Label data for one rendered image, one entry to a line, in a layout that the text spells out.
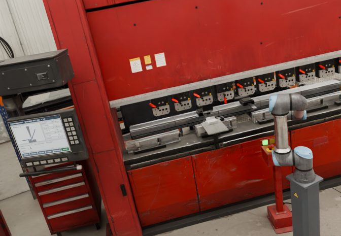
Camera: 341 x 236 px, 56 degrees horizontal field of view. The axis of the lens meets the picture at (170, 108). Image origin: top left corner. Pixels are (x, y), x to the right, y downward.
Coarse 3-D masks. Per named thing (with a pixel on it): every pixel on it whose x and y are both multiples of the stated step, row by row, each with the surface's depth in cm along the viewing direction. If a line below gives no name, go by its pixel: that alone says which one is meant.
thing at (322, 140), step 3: (318, 138) 306; (321, 138) 307; (324, 138) 307; (327, 138) 308; (315, 141) 307; (318, 141) 307; (321, 141) 308; (324, 141) 309; (327, 141) 309; (315, 144) 308; (318, 144) 306; (321, 144) 307
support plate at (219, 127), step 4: (220, 120) 292; (204, 124) 290; (208, 124) 289; (212, 124) 287; (216, 124) 285; (220, 124) 284; (204, 128) 282; (208, 128) 281; (212, 128) 279; (216, 128) 278; (220, 128) 276; (224, 128) 275; (208, 132) 273; (212, 132) 272; (216, 132) 271
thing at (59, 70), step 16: (0, 64) 195; (16, 64) 193; (32, 64) 193; (48, 64) 192; (64, 64) 204; (0, 80) 197; (16, 80) 196; (32, 80) 196; (48, 80) 195; (64, 80) 200; (16, 96) 214; (16, 112) 215
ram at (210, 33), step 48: (192, 0) 256; (240, 0) 263; (288, 0) 270; (336, 0) 277; (96, 48) 255; (144, 48) 262; (192, 48) 269; (240, 48) 276; (288, 48) 284; (336, 48) 292
